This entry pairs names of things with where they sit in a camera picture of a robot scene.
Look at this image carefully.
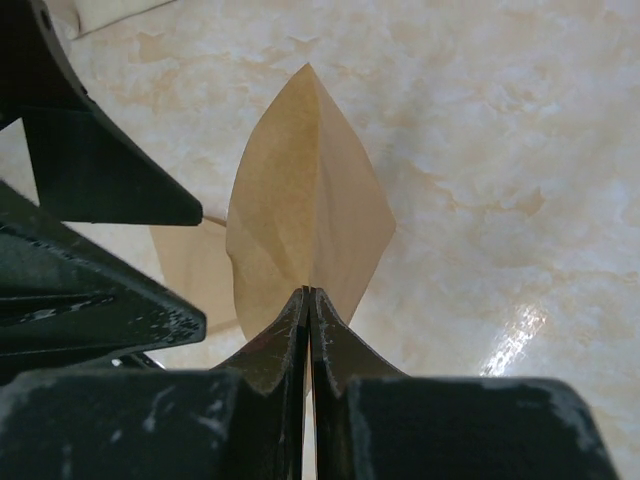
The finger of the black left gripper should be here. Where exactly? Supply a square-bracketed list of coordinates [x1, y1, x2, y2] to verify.
[1, 1, 203, 226]
[1, 184, 206, 384]

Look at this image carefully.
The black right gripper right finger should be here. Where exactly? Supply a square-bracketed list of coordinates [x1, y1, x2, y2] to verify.
[309, 289, 618, 479]

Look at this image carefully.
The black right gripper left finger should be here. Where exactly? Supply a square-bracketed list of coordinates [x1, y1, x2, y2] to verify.
[1, 289, 306, 479]

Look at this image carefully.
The brown paper filter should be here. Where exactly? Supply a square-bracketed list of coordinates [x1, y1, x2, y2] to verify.
[150, 218, 239, 335]
[226, 64, 396, 340]

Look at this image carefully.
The cream canvas tote bag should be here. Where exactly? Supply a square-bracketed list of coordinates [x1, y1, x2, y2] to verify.
[46, 0, 171, 40]

